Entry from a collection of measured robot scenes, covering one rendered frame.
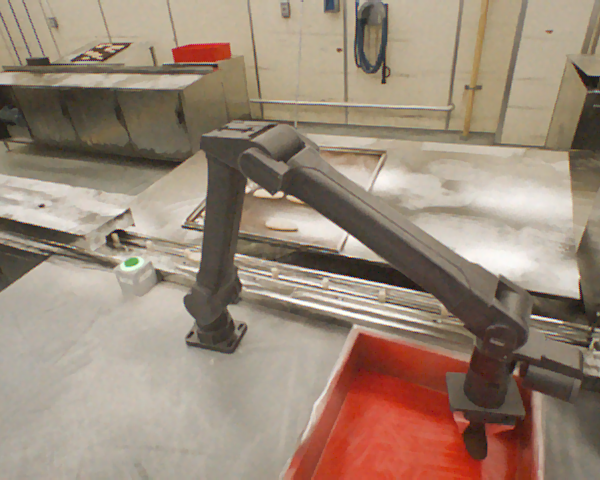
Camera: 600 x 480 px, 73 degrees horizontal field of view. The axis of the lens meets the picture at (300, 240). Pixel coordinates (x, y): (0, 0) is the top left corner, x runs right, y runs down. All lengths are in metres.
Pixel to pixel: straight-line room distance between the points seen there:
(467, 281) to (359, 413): 0.36
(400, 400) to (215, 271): 0.42
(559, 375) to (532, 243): 0.55
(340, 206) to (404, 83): 4.09
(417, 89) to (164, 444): 4.19
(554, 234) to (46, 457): 1.17
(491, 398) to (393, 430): 0.20
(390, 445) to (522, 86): 3.74
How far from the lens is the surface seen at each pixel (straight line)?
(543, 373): 0.62
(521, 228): 1.16
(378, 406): 0.81
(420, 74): 4.56
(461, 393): 0.69
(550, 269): 1.07
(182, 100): 3.72
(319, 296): 0.96
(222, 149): 0.59
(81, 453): 0.89
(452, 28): 4.46
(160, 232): 1.41
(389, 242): 0.54
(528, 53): 4.17
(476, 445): 0.76
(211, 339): 0.91
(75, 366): 1.04
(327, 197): 0.54
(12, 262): 1.77
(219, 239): 0.71
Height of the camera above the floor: 1.49
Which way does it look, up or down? 33 degrees down
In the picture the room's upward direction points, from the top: 5 degrees counter-clockwise
